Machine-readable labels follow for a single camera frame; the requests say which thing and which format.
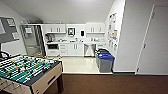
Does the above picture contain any grey bin with green lid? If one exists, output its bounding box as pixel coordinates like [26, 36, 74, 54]
[96, 50, 111, 68]

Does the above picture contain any black chair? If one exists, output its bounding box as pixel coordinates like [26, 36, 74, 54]
[0, 51, 11, 61]

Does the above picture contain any wide white drawer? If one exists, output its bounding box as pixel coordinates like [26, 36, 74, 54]
[46, 49, 61, 57]

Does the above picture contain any white paper sheet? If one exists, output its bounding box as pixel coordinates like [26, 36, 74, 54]
[24, 27, 33, 35]

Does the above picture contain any narrow white drawer stack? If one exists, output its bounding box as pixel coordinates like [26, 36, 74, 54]
[59, 43, 69, 56]
[95, 42, 107, 52]

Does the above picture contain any white sink base cabinet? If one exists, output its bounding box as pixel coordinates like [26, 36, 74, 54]
[67, 43, 85, 57]

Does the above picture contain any stainless steel fridge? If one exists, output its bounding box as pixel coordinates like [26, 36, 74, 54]
[19, 24, 47, 58]

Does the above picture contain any white door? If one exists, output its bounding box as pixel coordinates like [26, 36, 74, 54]
[135, 3, 168, 76]

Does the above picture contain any grey bin with blue lid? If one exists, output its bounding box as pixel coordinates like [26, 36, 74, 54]
[98, 53, 116, 74]

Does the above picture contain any foosball table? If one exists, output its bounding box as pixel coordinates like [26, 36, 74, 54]
[0, 54, 65, 94]

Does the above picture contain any stainless steel dishwasher door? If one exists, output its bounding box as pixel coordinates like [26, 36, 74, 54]
[83, 43, 96, 57]

